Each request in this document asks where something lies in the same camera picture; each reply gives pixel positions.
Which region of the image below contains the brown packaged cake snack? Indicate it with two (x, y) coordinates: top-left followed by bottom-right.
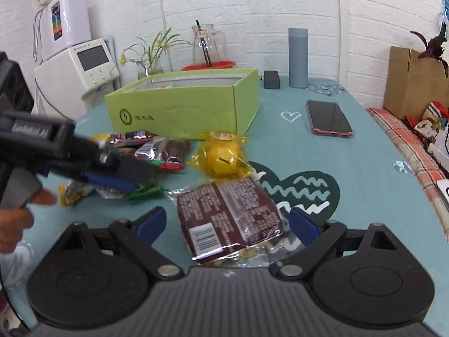
(168, 175), (283, 264)

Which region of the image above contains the person's left hand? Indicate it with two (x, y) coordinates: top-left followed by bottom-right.
(0, 190), (57, 254)

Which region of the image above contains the green candy packet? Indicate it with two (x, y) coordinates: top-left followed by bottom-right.
(126, 183), (168, 204)

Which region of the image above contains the yellow snack packet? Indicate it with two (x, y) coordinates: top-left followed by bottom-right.
(58, 179), (94, 208)

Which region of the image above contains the teal patterned tablecloth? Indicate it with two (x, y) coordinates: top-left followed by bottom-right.
(1, 81), (448, 336)

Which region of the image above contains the white water dispenser machine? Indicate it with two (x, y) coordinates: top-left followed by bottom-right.
(34, 38), (120, 119)

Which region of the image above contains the yellow wrapped round snack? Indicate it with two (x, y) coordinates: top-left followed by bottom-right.
(187, 130), (253, 179)

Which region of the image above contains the red-cased smartphone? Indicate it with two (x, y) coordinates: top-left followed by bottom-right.
(307, 101), (354, 138)

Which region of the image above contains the green cardboard box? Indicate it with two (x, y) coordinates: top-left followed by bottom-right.
(105, 68), (259, 139)

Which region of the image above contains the plaid red tablecloth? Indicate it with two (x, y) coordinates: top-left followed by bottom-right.
(367, 108), (448, 240)

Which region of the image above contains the potted orchid plant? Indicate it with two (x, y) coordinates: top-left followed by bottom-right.
(119, 28), (191, 79)

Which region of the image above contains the small black box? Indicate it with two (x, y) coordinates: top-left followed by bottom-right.
(263, 71), (281, 89)

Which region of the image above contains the red plastic basket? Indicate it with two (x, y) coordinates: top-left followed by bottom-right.
(181, 60), (236, 72)

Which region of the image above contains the brown cardboard box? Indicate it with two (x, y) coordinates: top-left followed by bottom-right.
(383, 46), (448, 119)

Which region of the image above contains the grey cylindrical bottle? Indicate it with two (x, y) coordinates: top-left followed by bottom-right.
(288, 28), (308, 88)

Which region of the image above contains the glass pitcher with straw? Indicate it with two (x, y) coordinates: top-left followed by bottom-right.
(192, 20), (228, 65)

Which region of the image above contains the dark red dried plant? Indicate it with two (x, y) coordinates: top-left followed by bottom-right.
(410, 21), (448, 78)

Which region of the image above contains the white wall water purifier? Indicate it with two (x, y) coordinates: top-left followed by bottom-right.
(40, 0), (91, 61)

